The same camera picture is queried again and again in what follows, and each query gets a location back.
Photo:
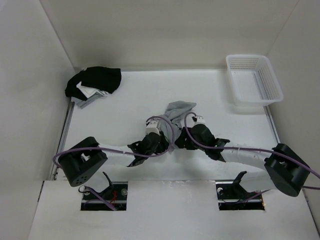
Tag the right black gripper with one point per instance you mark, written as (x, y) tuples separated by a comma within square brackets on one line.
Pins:
[(180, 141)]

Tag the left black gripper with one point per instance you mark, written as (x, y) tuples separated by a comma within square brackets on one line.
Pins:
[(163, 144)]

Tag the grey tank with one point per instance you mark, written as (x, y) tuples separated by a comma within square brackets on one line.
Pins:
[(83, 103), (174, 114)]

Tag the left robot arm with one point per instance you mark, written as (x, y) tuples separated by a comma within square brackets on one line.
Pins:
[(81, 164)]

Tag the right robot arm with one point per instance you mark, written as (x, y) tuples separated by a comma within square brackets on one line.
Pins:
[(275, 172)]

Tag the grey folded tank top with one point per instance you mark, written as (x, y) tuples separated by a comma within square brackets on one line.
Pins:
[(83, 103)]

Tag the white folded tank top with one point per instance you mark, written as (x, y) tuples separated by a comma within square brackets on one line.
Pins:
[(89, 91)]

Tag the white plastic basket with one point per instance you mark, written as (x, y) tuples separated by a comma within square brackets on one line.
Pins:
[(252, 80)]

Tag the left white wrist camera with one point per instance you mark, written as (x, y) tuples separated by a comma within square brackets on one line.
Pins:
[(152, 126)]

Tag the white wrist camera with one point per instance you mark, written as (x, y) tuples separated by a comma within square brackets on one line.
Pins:
[(198, 120), (152, 126)]

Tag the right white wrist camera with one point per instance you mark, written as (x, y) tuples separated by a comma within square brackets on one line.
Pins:
[(198, 120)]

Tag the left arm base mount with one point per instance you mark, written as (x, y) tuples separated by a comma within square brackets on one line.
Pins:
[(117, 197)]

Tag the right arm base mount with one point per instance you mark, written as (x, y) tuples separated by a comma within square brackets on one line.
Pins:
[(232, 197)]

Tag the right aluminium table rail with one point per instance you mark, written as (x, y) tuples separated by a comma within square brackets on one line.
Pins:
[(274, 139)]

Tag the aluminium table rail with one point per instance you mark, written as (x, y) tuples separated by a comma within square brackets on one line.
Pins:
[(274, 139), (62, 139)]

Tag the left aluminium table rail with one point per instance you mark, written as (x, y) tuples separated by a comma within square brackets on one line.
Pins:
[(62, 139)]

